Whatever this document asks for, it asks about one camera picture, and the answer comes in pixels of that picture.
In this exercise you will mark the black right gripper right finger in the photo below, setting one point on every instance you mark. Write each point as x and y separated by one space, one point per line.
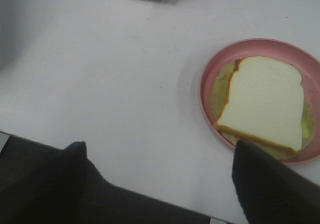
270 192

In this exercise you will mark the pink round plate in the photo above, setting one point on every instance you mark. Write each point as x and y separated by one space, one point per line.
305 63

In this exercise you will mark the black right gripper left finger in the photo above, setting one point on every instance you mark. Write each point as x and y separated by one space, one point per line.
63 190

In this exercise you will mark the white bread sandwich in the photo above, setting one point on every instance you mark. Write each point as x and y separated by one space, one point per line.
262 100

